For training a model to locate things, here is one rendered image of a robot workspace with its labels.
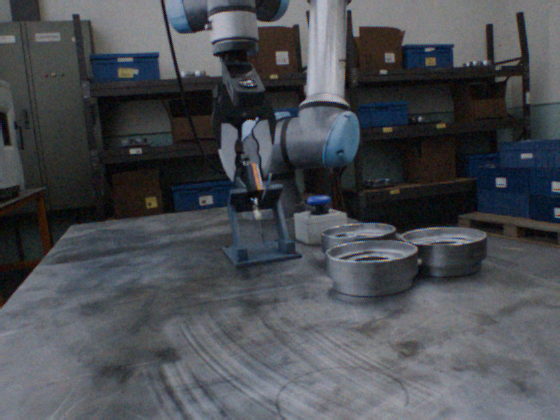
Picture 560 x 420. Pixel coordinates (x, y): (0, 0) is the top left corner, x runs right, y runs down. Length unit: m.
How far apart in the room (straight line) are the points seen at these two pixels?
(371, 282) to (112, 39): 4.28
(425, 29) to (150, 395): 5.31
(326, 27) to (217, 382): 0.91
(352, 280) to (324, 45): 0.71
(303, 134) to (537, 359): 0.77
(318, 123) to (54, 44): 3.56
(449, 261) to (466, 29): 5.29
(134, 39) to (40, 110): 1.00
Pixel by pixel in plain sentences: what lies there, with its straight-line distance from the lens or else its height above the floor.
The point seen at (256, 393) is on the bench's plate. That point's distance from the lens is 0.38.
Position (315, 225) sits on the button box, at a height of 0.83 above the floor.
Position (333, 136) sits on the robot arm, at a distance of 1.05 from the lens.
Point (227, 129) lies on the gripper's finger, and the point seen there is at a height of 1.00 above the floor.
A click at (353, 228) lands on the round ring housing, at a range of 0.76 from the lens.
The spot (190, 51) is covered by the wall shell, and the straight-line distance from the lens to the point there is 4.70.
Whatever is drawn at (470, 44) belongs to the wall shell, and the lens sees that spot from 5.84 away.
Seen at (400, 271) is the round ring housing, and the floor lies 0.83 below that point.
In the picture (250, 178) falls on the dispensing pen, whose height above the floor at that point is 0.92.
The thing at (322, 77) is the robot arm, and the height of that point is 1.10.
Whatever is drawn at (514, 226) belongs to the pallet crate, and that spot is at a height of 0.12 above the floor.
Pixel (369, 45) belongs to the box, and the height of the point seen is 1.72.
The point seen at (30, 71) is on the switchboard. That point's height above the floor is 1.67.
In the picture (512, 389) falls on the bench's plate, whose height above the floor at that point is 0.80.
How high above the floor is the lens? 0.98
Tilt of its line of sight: 8 degrees down
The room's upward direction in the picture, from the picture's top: 5 degrees counter-clockwise
